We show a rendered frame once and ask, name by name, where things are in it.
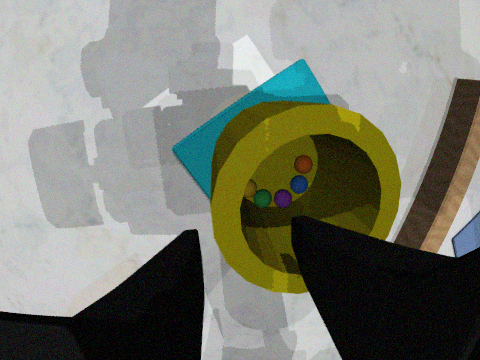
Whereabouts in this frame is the blue marble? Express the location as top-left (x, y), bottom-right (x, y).
top-left (291, 175), bottom-right (308, 195)

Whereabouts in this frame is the purple marble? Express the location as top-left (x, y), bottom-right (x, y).
top-left (273, 189), bottom-right (293, 208)

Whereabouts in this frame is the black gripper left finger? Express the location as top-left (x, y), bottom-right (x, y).
top-left (0, 229), bottom-right (204, 360)

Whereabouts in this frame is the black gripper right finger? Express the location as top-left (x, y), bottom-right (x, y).
top-left (291, 216), bottom-right (480, 360)

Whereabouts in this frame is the olive-yellow cup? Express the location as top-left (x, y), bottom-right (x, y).
top-left (211, 101), bottom-right (401, 295)

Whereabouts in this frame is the green marble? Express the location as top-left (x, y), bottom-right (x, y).
top-left (253, 189), bottom-right (272, 208)

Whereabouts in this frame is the long wooden bar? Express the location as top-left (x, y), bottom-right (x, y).
top-left (393, 79), bottom-right (480, 253)

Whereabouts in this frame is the brown marble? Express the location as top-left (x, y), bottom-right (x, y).
top-left (295, 155), bottom-right (313, 175)

